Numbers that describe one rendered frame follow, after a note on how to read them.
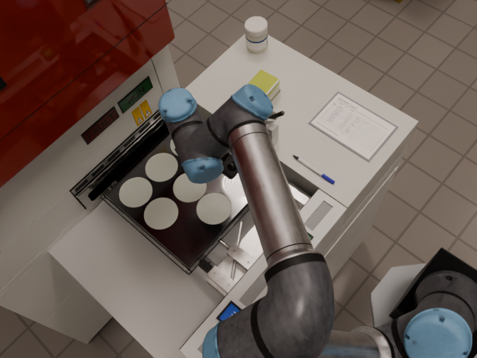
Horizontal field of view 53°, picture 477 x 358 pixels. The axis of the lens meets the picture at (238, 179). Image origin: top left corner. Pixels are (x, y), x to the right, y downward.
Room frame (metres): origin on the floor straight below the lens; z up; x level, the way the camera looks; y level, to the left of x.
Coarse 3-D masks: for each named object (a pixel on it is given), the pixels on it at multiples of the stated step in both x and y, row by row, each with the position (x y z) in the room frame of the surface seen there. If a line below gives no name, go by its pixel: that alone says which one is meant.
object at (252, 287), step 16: (320, 192) 0.54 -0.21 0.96; (304, 208) 0.51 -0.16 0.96; (320, 208) 0.50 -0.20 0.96; (336, 208) 0.49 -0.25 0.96; (320, 224) 0.45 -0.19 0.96; (336, 224) 0.46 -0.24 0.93; (320, 240) 0.41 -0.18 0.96; (256, 272) 0.35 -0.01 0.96; (240, 288) 0.32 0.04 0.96; (256, 288) 0.31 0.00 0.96; (224, 304) 0.29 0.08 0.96; (240, 304) 0.28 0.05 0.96; (208, 320) 0.26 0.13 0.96; (192, 336) 0.22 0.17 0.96; (192, 352) 0.19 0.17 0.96
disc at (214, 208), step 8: (216, 192) 0.63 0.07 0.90; (200, 200) 0.61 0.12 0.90; (208, 200) 0.60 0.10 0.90; (216, 200) 0.60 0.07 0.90; (224, 200) 0.60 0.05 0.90; (200, 208) 0.58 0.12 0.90; (208, 208) 0.58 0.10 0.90; (216, 208) 0.58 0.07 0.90; (224, 208) 0.57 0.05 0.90; (200, 216) 0.56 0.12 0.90; (208, 216) 0.56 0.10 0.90; (216, 216) 0.55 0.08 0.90; (224, 216) 0.55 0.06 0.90
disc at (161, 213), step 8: (160, 200) 0.63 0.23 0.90; (168, 200) 0.63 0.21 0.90; (152, 208) 0.61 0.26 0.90; (160, 208) 0.60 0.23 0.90; (168, 208) 0.60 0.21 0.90; (176, 208) 0.60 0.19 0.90; (144, 216) 0.59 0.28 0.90; (152, 216) 0.58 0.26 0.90; (160, 216) 0.58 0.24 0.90; (168, 216) 0.58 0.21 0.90; (176, 216) 0.57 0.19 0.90; (152, 224) 0.56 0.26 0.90; (160, 224) 0.55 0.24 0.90; (168, 224) 0.55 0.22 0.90
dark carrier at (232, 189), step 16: (160, 144) 0.82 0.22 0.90; (144, 160) 0.78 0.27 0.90; (128, 176) 0.73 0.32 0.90; (144, 176) 0.72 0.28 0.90; (176, 176) 0.70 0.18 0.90; (224, 176) 0.67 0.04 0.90; (112, 192) 0.68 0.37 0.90; (160, 192) 0.65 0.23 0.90; (208, 192) 0.63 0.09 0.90; (224, 192) 0.62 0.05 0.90; (240, 192) 0.61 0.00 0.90; (128, 208) 0.62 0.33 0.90; (144, 208) 0.61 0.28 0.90; (192, 208) 0.59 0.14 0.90; (240, 208) 0.56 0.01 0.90; (144, 224) 0.56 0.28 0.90; (176, 224) 0.55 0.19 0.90; (192, 224) 0.54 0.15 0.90; (208, 224) 0.53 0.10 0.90; (224, 224) 0.52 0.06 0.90; (160, 240) 0.51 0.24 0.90; (176, 240) 0.50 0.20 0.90; (192, 240) 0.49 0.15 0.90; (208, 240) 0.48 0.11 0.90; (176, 256) 0.45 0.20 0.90; (192, 256) 0.44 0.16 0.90
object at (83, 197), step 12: (156, 120) 0.88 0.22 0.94; (144, 132) 0.85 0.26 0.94; (168, 132) 0.89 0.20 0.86; (132, 144) 0.81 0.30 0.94; (156, 144) 0.85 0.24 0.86; (120, 156) 0.77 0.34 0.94; (144, 156) 0.82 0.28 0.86; (108, 168) 0.74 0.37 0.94; (132, 168) 0.78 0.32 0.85; (96, 180) 0.71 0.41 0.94; (120, 180) 0.75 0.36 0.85; (84, 192) 0.68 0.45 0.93; (96, 192) 0.71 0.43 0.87; (84, 204) 0.66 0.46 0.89; (96, 204) 0.68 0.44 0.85
